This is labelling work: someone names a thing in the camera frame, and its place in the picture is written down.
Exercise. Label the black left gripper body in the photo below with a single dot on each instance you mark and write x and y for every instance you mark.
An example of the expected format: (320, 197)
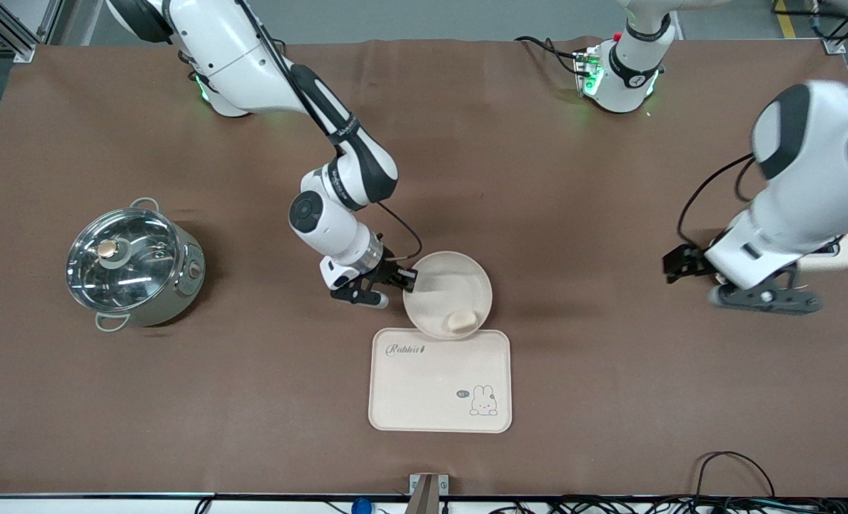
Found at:
(697, 260)

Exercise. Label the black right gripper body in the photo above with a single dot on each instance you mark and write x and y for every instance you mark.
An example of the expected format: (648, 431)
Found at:
(383, 270)

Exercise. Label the round cream plate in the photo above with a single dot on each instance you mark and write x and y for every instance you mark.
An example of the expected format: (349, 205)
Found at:
(452, 285)

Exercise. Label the small white bun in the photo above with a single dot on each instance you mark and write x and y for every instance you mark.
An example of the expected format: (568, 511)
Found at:
(461, 322)

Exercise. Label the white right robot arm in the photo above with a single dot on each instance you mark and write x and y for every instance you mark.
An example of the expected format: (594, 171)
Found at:
(238, 57)

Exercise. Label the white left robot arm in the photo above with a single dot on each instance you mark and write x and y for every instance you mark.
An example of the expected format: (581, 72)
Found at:
(824, 178)

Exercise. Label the cream rabbit print tray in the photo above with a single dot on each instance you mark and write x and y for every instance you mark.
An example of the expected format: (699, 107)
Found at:
(424, 392)

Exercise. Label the cream two-slot toaster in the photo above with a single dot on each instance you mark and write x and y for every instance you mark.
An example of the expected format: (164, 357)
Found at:
(841, 257)

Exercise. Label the brown table mat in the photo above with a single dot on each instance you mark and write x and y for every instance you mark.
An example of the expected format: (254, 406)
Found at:
(538, 178)

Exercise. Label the steel pot with glass lid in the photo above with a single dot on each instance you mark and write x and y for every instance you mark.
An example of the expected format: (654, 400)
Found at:
(185, 289)

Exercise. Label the blue round knob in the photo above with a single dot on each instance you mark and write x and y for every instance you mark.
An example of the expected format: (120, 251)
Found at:
(361, 507)

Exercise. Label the glass pot lid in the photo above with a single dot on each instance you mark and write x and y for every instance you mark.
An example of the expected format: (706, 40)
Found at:
(124, 264)

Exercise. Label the grey metal bracket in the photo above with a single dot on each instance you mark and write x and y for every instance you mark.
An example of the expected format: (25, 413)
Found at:
(427, 489)

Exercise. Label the aluminium frame post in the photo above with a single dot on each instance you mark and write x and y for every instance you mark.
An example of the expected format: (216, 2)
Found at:
(834, 44)
(10, 32)

